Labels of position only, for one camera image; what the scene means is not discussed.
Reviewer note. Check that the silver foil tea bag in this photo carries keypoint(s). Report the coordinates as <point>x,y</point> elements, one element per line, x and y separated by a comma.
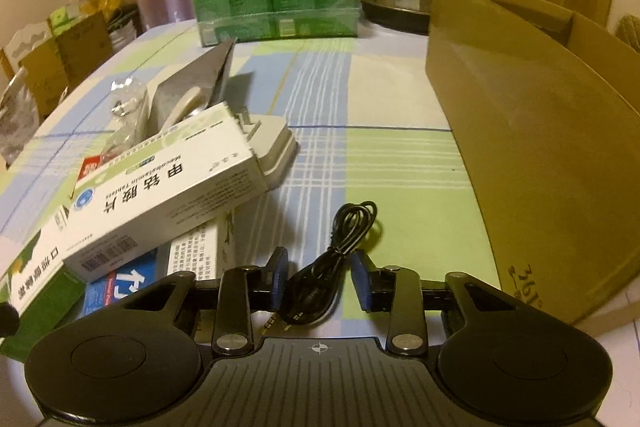
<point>210,72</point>

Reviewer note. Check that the brown cardboard box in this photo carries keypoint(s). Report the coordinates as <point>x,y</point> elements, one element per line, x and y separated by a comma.
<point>544,106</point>

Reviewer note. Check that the blue floss pick box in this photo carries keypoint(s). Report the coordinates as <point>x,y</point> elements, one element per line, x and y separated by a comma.
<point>126,280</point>

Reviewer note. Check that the checked tablecloth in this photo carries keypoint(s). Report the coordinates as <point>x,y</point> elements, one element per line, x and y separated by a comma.
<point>367,126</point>

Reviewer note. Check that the green tissue pack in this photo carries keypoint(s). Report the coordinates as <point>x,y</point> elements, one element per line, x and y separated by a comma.
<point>257,20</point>

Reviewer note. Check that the red candy packet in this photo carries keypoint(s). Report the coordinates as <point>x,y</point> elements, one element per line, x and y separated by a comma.
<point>90,168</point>

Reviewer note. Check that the clear plastic hook bag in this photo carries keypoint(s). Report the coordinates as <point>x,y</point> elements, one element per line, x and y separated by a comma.
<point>130,111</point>

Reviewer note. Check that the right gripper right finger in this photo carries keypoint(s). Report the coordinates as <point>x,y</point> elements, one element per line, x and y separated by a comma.
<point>398,292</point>

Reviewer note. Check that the cardboard boxes by wall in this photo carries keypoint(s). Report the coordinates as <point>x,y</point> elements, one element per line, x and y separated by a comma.
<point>74,41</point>

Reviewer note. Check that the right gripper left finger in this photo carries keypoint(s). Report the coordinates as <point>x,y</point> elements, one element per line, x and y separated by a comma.
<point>243,291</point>

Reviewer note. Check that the green white medicine box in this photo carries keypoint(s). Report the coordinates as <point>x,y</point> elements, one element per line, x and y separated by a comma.
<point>37,291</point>

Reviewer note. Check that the white power adapter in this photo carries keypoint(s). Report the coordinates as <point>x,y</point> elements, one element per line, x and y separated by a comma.
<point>272,142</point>

